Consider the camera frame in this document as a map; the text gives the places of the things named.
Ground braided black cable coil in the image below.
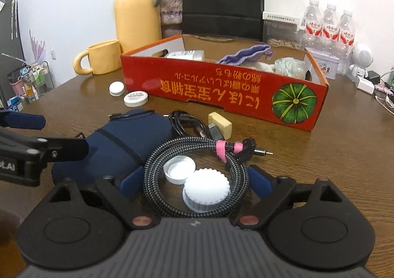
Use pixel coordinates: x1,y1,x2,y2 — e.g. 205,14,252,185
143,136,274,219

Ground navy blue soft case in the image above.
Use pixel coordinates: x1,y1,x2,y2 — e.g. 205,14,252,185
51,109,173,185

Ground white rounded square device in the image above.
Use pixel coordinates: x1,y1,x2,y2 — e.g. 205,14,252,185
163,155,196,185

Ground white ribbed jar lid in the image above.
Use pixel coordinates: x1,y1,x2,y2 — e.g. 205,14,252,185
182,169,230,213

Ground small white bottle cap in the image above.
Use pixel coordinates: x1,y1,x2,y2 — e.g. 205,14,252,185
109,81,125,97

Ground iridescent bundle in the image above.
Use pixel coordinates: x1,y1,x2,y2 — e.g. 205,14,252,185
274,57,308,80

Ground purple woven cloth pouch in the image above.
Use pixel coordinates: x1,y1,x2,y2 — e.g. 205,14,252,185
217,44,273,66

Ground clear cotton swab box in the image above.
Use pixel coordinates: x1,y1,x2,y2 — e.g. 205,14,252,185
166,50,204,61

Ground yellow white plush toy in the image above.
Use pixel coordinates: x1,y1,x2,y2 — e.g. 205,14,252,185
251,62,275,73

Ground person left hand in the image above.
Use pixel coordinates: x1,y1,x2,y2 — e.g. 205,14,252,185
0,210,25,278

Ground beige eraser block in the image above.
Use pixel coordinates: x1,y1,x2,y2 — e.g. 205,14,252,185
208,112,232,140

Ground flat white round tin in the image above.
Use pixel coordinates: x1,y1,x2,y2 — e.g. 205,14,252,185
124,91,148,108

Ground red cardboard box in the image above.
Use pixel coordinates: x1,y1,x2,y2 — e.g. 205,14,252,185
121,34,329,131

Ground yellow ceramic mug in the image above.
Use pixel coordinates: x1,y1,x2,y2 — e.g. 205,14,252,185
73,40,122,75

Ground white tin box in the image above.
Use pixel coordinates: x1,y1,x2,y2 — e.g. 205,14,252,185
306,48,340,80

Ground white charger adapter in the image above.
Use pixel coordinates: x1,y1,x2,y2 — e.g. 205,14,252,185
355,76,375,95

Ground yellow thermos jug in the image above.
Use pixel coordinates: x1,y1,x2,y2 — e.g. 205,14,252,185
114,0,162,52

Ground clear seed container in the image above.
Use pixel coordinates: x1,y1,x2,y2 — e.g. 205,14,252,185
263,11,304,50

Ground white round robot toy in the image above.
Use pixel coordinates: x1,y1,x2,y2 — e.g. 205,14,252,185
346,48,373,82

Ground water bottle middle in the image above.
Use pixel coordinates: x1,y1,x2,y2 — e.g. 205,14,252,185
321,4,339,52

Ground water bottle right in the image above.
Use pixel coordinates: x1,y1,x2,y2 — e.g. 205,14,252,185
336,10,355,75

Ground knitted purple vase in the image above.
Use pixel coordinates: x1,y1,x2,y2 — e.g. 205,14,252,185
160,0,183,38

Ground thin black usb cable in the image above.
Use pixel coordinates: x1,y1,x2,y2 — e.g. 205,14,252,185
109,110,224,143

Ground tangle of white cables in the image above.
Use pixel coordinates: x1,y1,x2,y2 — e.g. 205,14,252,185
367,70,394,115

